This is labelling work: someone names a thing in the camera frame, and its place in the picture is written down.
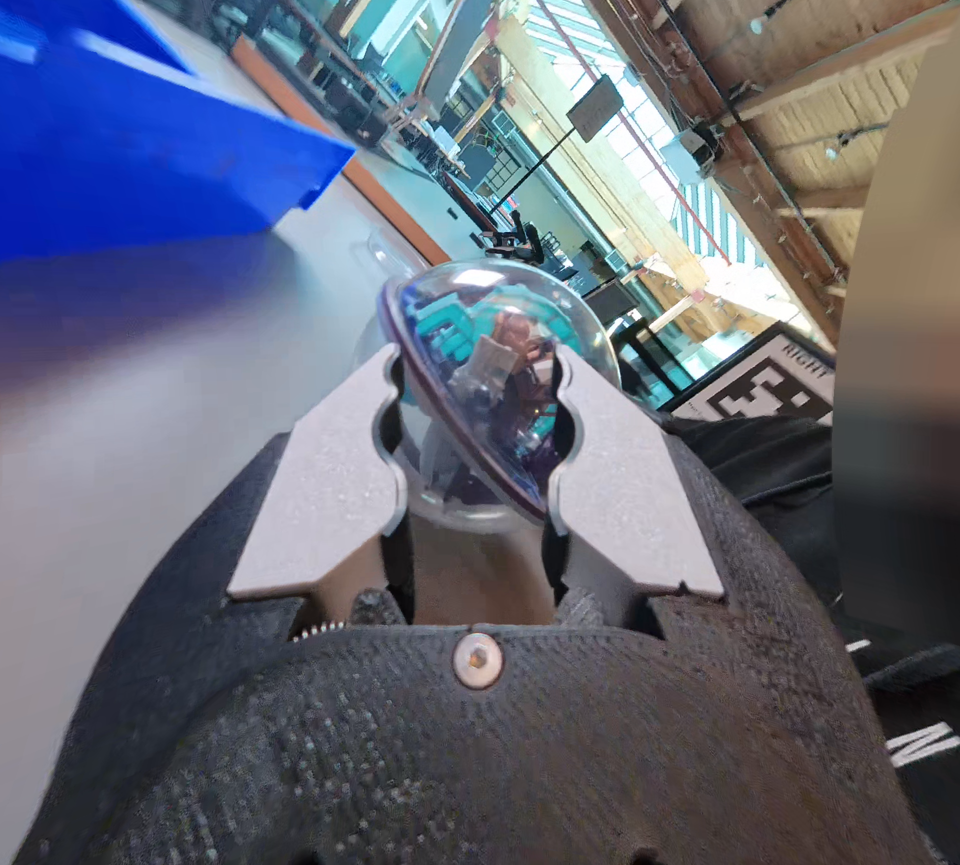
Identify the clear maze ball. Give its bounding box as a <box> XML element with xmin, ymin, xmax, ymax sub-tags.
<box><xmin>353</xmin><ymin>261</ymin><xmax>622</xmax><ymax>530</ymax></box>

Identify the black and white marker tag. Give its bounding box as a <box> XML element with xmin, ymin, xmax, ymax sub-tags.
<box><xmin>660</xmin><ymin>324</ymin><xmax>837</xmax><ymax>425</ymax></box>

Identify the hanging black sign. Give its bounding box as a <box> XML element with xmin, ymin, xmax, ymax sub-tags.
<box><xmin>566</xmin><ymin>73</ymin><xmax>625</xmax><ymax>143</ymax></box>

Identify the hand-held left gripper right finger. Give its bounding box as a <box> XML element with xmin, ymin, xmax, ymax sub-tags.
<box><xmin>543</xmin><ymin>355</ymin><xmax>727</xmax><ymax>601</ymax></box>

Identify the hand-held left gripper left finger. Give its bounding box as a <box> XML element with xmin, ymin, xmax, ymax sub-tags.
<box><xmin>228</xmin><ymin>345</ymin><xmax>411</xmax><ymax>601</ymax></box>

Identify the blue plastic bin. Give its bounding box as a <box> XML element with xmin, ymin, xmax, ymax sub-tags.
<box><xmin>0</xmin><ymin>0</ymin><xmax>358</xmax><ymax>263</ymax></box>

